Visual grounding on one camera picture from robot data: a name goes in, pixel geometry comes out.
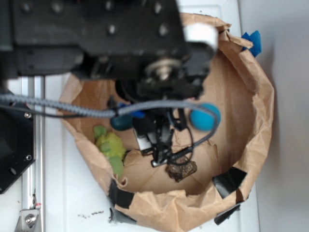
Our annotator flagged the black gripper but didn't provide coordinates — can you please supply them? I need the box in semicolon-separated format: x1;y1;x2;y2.
72;0;218;100

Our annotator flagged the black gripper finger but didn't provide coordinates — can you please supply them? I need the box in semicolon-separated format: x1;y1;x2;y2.
133;114;174;167

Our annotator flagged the dark green plastic pickle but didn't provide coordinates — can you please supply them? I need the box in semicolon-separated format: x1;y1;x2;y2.
110;115;133;131

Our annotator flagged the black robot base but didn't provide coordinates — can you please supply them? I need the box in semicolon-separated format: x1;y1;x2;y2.
0;100;34;194

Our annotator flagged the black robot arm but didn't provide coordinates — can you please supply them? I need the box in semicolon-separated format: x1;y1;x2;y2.
0;0;219;167

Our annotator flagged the green plush toy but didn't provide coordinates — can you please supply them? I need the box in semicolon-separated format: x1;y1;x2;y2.
93;125;126;179

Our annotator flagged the brown rock lump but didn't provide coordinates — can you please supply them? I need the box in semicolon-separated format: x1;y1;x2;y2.
166;156;197;182

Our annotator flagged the blue textured ball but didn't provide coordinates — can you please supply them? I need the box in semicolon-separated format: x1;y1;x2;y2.
190;103;221;131

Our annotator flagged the brown paper bag bin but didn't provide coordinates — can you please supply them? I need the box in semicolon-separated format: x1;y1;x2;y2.
62;13;274;232

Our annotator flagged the aluminium rail frame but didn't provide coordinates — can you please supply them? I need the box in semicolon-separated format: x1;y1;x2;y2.
14;74;46;232

